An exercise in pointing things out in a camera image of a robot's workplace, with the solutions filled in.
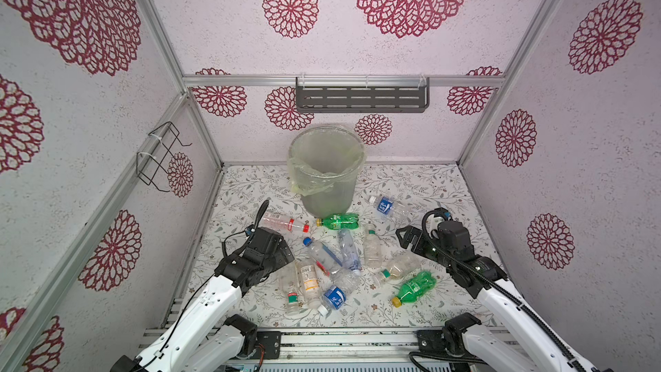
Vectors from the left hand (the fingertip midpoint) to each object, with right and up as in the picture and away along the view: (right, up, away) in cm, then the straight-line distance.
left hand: (279, 258), depth 81 cm
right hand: (+39, +8, -2) cm, 40 cm away
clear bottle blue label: (+39, +15, +19) cm, 46 cm away
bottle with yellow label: (+10, -8, +1) cm, 13 cm away
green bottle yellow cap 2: (+43, -9, -1) cm, 44 cm away
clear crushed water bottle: (+23, -1, +12) cm, 26 cm away
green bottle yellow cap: (+20, +10, +14) cm, 26 cm away
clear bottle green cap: (+42, -6, +8) cm, 43 cm away
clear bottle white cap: (+31, 0, +14) cm, 34 cm away
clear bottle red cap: (-3, +9, +16) cm, 19 cm away
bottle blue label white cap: (+21, -10, +5) cm, 23 cm away
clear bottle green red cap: (+3, -7, +3) cm, 8 cm away
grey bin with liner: (+14, +31, +21) cm, 40 cm away
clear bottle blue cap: (+13, -2, +11) cm, 18 cm away
